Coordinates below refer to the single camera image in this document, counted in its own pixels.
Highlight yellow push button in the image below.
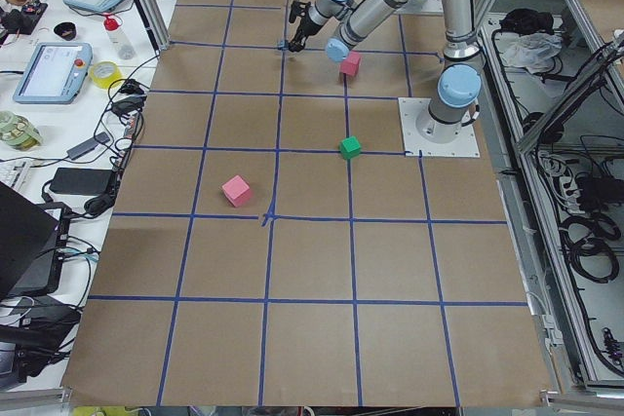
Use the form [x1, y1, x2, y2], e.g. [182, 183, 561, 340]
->
[277, 39, 290, 52]

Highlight pink foam cube centre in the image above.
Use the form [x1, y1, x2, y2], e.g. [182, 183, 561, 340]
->
[339, 51, 362, 77]

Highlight pink foam cube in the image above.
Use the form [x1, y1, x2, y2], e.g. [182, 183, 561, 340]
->
[221, 174, 253, 208]
[339, 51, 362, 77]

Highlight green foam cube centre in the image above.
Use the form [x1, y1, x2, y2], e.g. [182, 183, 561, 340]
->
[339, 135, 362, 160]

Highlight clear squeeze bottle red cap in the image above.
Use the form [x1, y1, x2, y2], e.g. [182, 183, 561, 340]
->
[103, 15, 136, 60]

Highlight yellow tape roll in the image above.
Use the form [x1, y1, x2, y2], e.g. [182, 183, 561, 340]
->
[88, 61, 123, 90]

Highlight brown paper table cover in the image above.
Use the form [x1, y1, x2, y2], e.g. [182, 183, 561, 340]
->
[63, 0, 551, 407]

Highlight black bowl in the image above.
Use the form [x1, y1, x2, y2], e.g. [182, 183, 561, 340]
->
[54, 21, 77, 41]

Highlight crumpled white cloth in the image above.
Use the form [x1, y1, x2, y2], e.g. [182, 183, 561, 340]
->
[501, 32, 564, 74]

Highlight teach pendant tablet near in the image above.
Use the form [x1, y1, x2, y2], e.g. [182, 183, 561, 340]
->
[13, 43, 93, 104]

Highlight black power adapter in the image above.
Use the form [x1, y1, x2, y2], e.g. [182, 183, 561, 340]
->
[50, 168, 113, 196]

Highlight black laptop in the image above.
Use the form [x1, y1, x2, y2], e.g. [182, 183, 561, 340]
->
[1, 184, 69, 299]

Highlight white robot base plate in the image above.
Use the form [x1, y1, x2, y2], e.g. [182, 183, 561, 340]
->
[398, 97, 481, 158]

